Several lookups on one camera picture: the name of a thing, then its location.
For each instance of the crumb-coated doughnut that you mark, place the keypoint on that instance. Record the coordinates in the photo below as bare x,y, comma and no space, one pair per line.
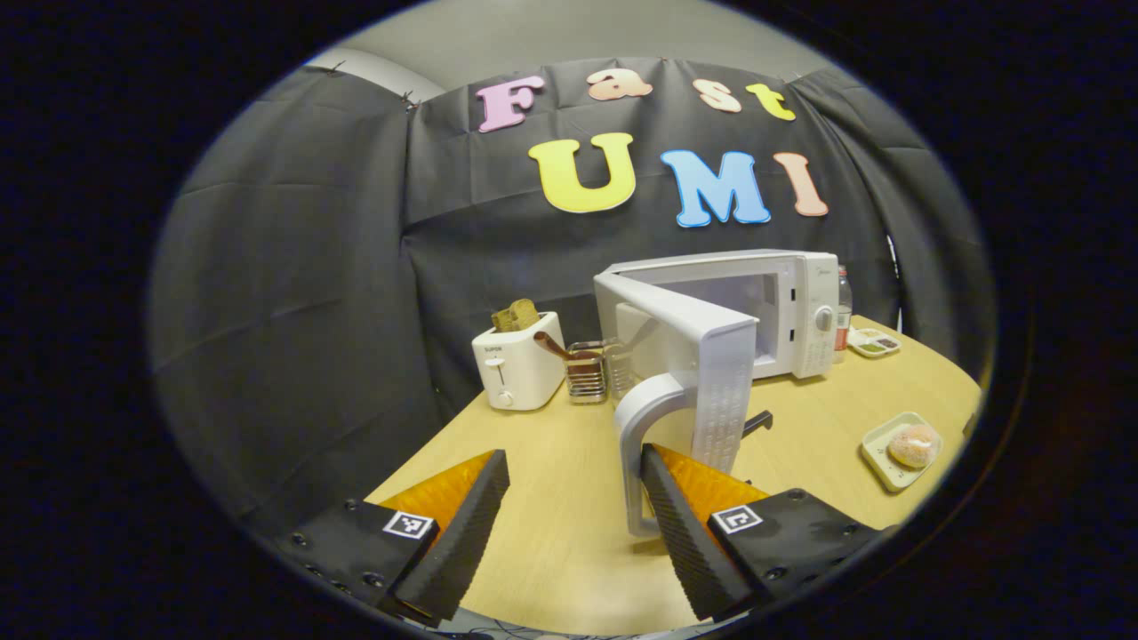
914,446

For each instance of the white divided dish of beans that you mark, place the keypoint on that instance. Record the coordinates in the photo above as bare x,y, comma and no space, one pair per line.
876,343

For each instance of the pale green square plate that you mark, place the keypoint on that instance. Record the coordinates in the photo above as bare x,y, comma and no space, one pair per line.
876,453

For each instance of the white toaster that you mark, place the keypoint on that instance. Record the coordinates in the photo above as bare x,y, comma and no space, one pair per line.
516,369

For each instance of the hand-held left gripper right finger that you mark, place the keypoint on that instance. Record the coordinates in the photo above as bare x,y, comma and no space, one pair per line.
689,538

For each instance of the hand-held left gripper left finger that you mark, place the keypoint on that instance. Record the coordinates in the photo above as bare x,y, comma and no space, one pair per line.
458,542

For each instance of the clear bottle with red label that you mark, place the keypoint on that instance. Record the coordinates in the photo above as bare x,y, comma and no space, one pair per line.
843,311

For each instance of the wooden spoon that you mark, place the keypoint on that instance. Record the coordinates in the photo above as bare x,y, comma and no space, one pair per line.
556,347

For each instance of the brown bread slice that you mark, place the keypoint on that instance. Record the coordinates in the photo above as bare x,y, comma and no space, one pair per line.
516,316

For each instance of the white microwave oven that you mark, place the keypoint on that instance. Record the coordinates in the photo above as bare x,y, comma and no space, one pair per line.
711,356

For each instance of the clear glass jar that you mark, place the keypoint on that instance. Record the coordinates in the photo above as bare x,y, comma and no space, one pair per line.
621,373

